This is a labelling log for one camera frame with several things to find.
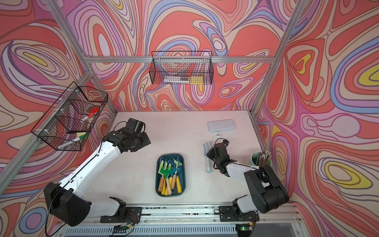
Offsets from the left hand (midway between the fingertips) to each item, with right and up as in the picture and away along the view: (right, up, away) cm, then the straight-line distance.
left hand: (148, 141), depth 80 cm
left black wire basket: (-40, +9, -7) cm, 41 cm away
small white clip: (+43, +2, +24) cm, 49 cm away
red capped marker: (-28, +16, -4) cm, 32 cm away
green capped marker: (-37, 0, -8) cm, 38 cm away
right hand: (+36, -10, +13) cm, 39 cm away
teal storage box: (+18, -20, +6) cm, 28 cm away
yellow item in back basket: (+27, +37, +11) cm, 47 cm away
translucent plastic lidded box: (+46, +9, +27) cm, 54 cm away
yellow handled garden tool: (+17, -26, 0) cm, 31 cm away
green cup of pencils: (+61, -9, -4) cm, 61 cm away
